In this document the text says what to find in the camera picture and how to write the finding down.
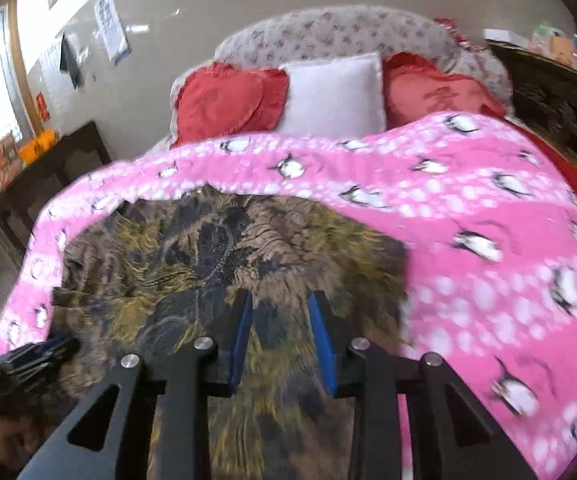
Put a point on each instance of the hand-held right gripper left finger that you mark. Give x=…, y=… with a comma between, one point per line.
x=241, y=345

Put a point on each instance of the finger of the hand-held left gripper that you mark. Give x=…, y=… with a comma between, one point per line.
x=43, y=352

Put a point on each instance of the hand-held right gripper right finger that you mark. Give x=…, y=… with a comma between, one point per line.
x=321, y=345

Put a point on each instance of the brown patterned garment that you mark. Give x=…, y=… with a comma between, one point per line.
x=168, y=260

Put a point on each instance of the person's left hand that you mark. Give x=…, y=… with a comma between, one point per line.
x=11, y=437

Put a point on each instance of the dark wooden nightstand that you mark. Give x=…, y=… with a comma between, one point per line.
x=68, y=155

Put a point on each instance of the orange bag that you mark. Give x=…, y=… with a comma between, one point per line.
x=38, y=146

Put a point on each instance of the pink penguin blanket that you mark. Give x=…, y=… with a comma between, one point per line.
x=468, y=200

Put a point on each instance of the red heart pillow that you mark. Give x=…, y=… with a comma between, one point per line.
x=218, y=100
x=433, y=95

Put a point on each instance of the white square pillow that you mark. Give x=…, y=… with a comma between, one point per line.
x=333, y=95

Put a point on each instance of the dark hanging cloth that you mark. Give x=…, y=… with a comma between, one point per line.
x=71, y=60

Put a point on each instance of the floral padded headboard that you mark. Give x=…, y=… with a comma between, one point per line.
x=343, y=30

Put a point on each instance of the dark carved wooden cabinet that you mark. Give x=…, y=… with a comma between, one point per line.
x=553, y=95

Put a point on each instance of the red fringed decoration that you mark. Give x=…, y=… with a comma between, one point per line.
x=461, y=32

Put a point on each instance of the white box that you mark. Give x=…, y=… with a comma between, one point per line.
x=505, y=36

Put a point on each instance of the pile of colourful packets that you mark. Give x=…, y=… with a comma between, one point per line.
x=563, y=50

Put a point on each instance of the red wall sticker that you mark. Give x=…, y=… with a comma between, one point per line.
x=43, y=106

